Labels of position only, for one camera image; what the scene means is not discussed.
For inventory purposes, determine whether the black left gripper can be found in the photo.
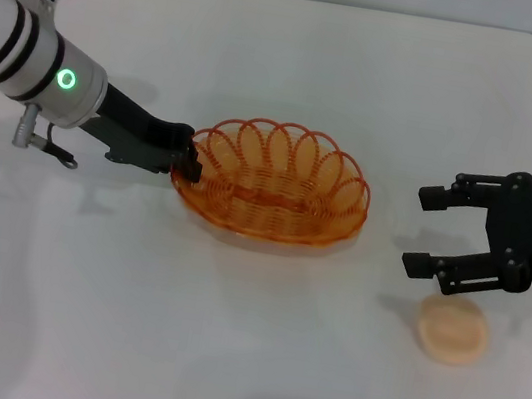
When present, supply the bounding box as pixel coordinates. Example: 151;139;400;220
68;77;214;186

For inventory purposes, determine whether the orange woven wire basket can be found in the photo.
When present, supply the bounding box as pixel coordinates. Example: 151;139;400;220
162;104;383;256

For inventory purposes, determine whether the pale round bread bun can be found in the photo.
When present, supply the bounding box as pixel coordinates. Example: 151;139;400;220
410;290;496;373

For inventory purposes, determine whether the left wrist connector cable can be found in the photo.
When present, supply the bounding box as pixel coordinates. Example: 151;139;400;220
8;101;88;172

